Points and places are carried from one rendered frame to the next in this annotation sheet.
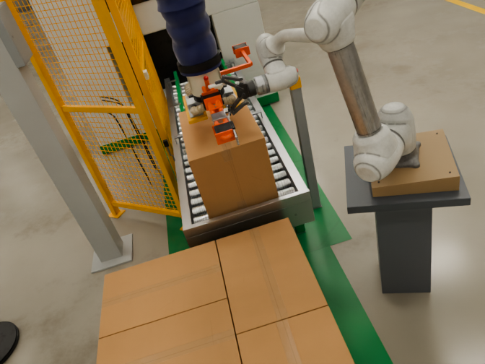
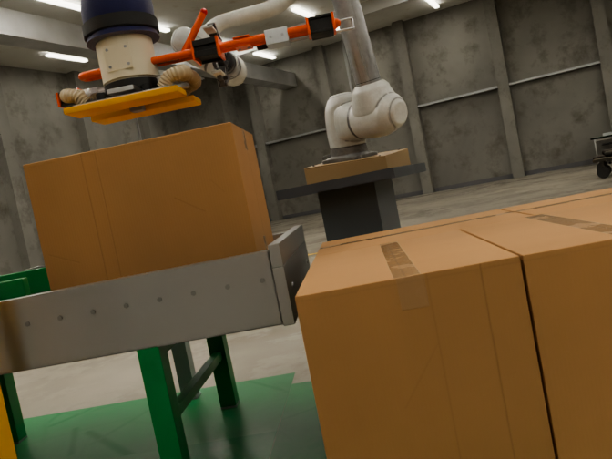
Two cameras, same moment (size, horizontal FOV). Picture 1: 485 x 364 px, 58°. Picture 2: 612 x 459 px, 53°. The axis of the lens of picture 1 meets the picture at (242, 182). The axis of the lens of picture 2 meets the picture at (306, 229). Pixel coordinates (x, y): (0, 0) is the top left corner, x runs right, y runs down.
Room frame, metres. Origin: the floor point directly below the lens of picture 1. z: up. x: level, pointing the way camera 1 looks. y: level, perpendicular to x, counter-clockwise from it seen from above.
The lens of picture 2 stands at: (1.55, 1.87, 0.72)
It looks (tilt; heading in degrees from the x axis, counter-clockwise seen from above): 3 degrees down; 277
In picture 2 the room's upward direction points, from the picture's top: 11 degrees counter-clockwise
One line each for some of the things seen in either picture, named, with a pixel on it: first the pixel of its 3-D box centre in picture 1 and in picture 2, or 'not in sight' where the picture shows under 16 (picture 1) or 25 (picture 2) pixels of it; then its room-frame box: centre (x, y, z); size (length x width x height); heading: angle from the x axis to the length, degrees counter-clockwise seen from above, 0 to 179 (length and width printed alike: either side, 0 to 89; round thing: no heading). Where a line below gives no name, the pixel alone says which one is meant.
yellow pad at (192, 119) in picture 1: (193, 104); (125, 96); (2.21, 0.13, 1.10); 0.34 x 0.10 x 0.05; 3
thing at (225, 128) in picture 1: (223, 132); (321, 25); (1.61, 0.02, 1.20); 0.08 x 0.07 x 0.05; 3
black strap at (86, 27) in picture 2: (199, 60); (121, 30); (2.21, 0.04, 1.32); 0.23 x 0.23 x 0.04
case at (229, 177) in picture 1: (226, 153); (161, 211); (2.20, 0.04, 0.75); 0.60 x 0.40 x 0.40; 3
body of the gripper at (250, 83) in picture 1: (245, 89); (222, 60); (1.96, -0.14, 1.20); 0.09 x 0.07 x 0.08; 93
